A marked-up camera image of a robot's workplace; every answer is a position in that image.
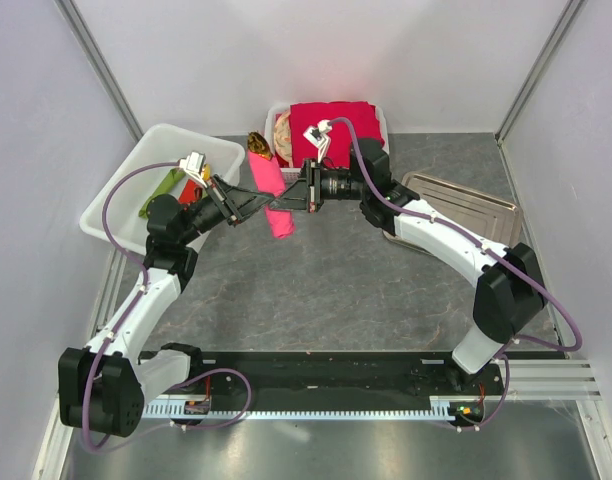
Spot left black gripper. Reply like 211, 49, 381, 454
178, 174, 273, 245

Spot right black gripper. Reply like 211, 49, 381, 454
270, 158, 367, 214

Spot pink paper napkin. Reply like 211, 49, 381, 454
248, 150, 295, 239

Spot gold spoon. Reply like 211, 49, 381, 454
247, 131, 273, 160

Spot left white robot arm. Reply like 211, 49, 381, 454
58, 176, 275, 451

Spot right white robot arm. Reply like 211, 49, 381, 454
271, 138, 547, 394

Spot red rolled napkin set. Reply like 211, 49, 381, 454
178, 180, 204, 205

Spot green rolled napkin set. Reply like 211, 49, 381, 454
138, 168, 185, 219

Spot patterned paper plates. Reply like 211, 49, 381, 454
273, 110, 293, 168

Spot white perforated basket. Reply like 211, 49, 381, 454
263, 103, 390, 183

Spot stack of red napkins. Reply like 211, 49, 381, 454
289, 101, 385, 168

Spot white plastic tub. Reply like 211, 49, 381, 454
79, 124, 245, 255

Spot silver metal tray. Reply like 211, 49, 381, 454
402, 172, 523, 246

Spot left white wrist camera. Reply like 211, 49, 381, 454
177, 151, 212, 188

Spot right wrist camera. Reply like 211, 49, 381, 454
303, 120, 332, 163

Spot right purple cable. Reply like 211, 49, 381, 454
330, 117, 585, 434

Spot purple cable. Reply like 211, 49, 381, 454
330, 117, 585, 434
78, 160, 254, 455

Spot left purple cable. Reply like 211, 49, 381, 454
78, 160, 254, 455

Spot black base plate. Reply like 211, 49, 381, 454
138, 349, 505, 401

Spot slotted cable duct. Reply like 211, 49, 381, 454
143, 391, 483, 421

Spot aluminium rail frame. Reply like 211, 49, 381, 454
30, 357, 612, 480

